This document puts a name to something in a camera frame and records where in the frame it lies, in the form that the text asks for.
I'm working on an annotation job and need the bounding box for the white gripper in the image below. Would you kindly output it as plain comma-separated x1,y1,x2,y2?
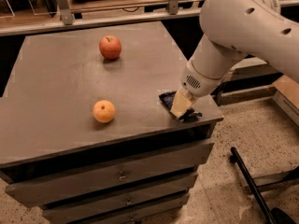
170,62,224,119

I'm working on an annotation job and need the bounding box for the red apple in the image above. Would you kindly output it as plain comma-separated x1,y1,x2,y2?
99,35,121,61

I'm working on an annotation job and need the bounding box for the grey drawer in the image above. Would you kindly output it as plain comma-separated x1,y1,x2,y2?
6,139,213,207
67,191,189,224
43,169,197,224

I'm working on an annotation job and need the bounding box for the dark blue rxbar wrapper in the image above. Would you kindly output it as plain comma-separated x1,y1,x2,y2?
159,91,202,122

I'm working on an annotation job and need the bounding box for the grey drawer cabinet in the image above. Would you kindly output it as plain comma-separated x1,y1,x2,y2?
0,22,222,224

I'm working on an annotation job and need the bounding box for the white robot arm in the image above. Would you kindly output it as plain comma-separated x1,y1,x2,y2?
170,0,299,118

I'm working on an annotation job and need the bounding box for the grey metal railing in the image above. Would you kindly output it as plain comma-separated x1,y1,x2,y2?
0,0,299,36

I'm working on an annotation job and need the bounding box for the grey metal floor frame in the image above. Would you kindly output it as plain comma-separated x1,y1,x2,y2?
211,56,282,105

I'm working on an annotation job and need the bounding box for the orange fruit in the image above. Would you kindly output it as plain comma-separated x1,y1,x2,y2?
93,100,116,123

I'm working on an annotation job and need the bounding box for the top grey drawer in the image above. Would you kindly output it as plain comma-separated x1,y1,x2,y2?
6,139,213,207

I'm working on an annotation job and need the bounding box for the middle grey drawer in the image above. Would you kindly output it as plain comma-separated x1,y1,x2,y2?
43,169,197,224

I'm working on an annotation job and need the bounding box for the black chair leg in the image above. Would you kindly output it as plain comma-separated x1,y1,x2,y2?
229,147,297,224

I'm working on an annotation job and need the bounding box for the bottom grey drawer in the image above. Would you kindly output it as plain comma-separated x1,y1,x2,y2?
67,191,189,224

